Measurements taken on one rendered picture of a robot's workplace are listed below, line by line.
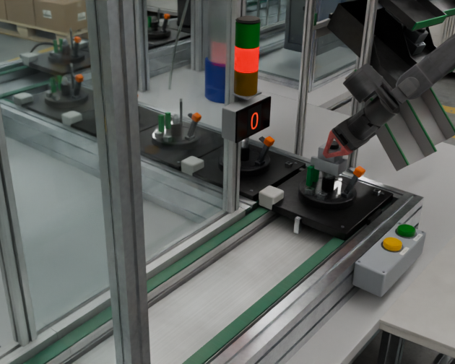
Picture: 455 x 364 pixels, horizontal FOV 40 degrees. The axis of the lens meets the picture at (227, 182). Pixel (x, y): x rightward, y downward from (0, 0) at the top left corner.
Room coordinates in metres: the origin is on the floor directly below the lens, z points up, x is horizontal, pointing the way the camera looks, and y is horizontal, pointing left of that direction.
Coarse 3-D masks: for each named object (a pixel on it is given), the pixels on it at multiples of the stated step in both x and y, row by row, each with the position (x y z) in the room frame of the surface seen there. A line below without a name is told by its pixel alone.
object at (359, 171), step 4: (348, 168) 1.30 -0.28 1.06; (352, 168) 1.31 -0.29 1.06; (356, 168) 1.29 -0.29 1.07; (360, 168) 1.29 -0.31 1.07; (352, 172) 1.30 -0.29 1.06; (356, 172) 1.29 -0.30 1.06; (360, 172) 1.28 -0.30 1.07; (364, 172) 1.29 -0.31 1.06; (352, 176) 1.30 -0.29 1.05; (356, 176) 1.29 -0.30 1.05; (360, 176) 1.28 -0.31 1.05; (352, 180) 1.29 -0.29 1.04; (356, 180) 1.29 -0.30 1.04; (348, 184) 1.30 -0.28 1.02; (352, 184) 1.29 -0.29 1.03; (348, 188) 1.30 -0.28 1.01; (348, 192) 1.30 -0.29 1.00
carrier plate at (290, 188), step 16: (304, 176) 1.44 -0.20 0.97; (336, 176) 1.44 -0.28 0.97; (288, 192) 1.35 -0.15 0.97; (368, 192) 1.36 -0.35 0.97; (384, 192) 1.37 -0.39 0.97; (272, 208) 1.29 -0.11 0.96; (288, 208) 1.28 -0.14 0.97; (304, 208) 1.28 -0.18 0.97; (352, 208) 1.28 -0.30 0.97; (368, 208) 1.29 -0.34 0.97; (304, 224) 1.24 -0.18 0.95; (320, 224) 1.21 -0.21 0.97; (336, 224) 1.21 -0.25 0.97; (352, 224) 1.21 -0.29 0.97
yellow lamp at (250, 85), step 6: (234, 72) 1.26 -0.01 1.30; (240, 72) 1.24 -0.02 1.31; (252, 72) 1.25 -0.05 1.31; (234, 78) 1.26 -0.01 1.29; (240, 78) 1.24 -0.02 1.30; (246, 78) 1.24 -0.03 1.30; (252, 78) 1.24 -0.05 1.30; (234, 84) 1.26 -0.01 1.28; (240, 84) 1.24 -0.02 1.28; (246, 84) 1.24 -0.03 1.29; (252, 84) 1.24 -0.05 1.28; (234, 90) 1.25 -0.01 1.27; (240, 90) 1.24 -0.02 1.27; (246, 90) 1.24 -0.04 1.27; (252, 90) 1.24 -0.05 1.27
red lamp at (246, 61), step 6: (240, 48) 1.24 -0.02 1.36; (252, 48) 1.24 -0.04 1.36; (258, 48) 1.25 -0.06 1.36; (240, 54) 1.24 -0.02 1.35; (246, 54) 1.24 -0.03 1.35; (252, 54) 1.24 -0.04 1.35; (258, 54) 1.25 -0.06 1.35; (240, 60) 1.24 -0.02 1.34; (246, 60) 1.24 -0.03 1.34; (252, 60) 1.24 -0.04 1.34; (258, 60) 1.26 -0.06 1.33; (234, 66) 1.26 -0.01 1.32; (240, 66) 1.24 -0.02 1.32; (246, 66) 1.24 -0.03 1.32; (252, 66) 1.24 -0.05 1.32; (258, 66) 1.26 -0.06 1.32; (246, 72) 1.24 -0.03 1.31
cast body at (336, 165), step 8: (336, 144) 1.33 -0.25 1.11; (320, 152) 1.33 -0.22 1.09; (312, 160) 1.36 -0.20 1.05; (320, 160) 1.33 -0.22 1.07; (328, 160) 1.32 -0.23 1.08; (336, 160) 1.32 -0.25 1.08; (344, 160) 1.33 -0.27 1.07; (320, 168) 1.33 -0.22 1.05; (328, 168) 1.32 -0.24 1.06; (336, 168) 1.30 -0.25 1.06; (344, 168) 1.33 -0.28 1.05
